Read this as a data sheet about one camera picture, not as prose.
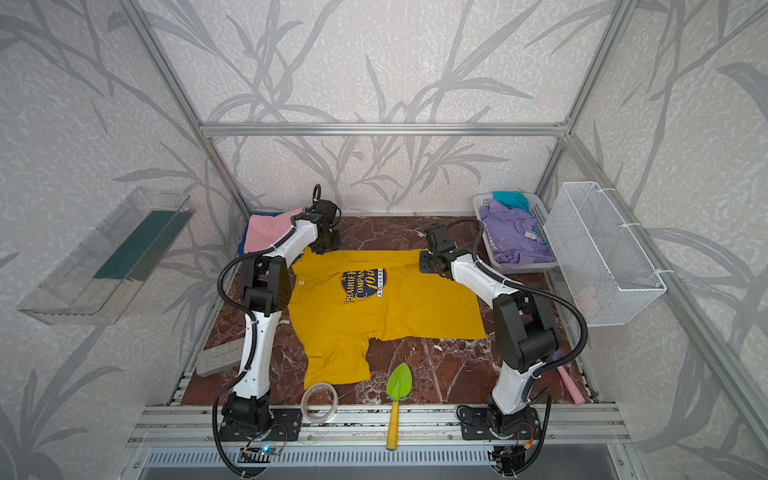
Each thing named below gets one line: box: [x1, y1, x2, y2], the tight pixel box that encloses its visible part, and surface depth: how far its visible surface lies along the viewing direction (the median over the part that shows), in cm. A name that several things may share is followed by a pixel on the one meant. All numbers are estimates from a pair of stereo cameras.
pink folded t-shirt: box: [244, 208, 306, 253], surface depth 114 cm
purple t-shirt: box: [479, 199, 555, 265], surface depth 110 cm
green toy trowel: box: [386, 362, 413, 451], surface depth 79 cm
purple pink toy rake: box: [552, 350, 586, 405], surface depth 79 cm
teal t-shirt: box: [492, 191, 531, 213], surface depth 116 cm
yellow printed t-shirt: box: [288, 248, 486, 390], surface depth 94 cm
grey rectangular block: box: [196, 338, 244, 377], surface depth 84 cm
